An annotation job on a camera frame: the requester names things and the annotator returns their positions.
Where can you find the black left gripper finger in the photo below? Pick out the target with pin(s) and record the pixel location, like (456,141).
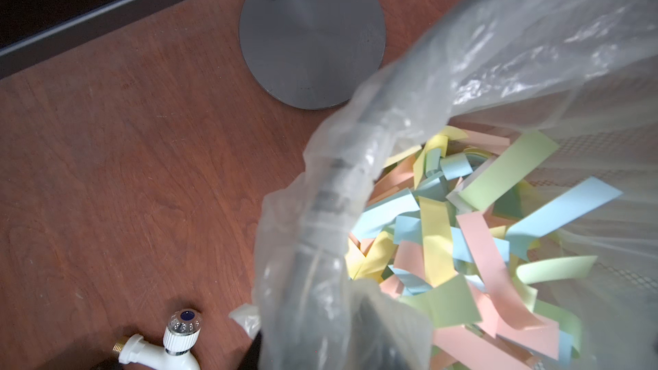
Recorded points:
(249,359)

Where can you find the pink sticky note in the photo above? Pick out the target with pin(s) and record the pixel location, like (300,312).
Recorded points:
(494,274)

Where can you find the pile of discarded sticky notes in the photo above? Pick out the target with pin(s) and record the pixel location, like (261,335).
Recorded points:
(408,240)

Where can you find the round grey monitor stand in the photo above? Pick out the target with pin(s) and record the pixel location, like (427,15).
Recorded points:
(312,54)

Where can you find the white plastic faucet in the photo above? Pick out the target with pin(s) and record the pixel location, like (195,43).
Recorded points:
(180,336)

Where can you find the mesh waste bin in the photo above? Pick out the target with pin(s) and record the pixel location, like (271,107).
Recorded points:
(329,205)

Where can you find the clear plastic bin liner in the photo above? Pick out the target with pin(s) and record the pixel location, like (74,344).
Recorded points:
(514,46)

